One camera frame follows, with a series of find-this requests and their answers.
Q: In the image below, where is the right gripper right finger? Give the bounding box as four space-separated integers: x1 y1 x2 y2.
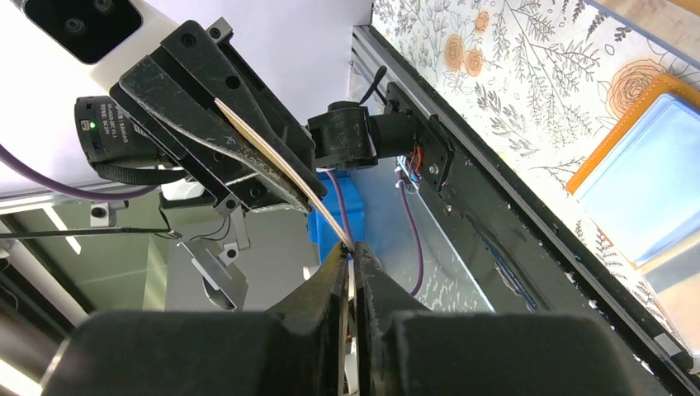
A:
354 243 665 395

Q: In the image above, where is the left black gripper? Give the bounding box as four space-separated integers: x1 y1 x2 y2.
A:
76 18 327 215

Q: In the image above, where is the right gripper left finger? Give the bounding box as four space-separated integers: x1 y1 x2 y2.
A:
42 243 349 395

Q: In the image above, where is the orange card holder wallet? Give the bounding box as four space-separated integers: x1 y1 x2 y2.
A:
566 74 699 357

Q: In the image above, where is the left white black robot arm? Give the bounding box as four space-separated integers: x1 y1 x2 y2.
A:
74 19 448 216

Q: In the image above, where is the blue plastic bin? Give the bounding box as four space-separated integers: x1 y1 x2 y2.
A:
307 171 365 261

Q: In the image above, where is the floral table cloth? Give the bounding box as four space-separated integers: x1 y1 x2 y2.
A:
371 1 699 351

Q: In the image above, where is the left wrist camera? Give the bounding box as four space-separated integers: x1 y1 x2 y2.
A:
12 0 177 92

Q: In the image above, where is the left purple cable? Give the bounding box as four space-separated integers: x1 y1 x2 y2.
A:
0 144 425 299

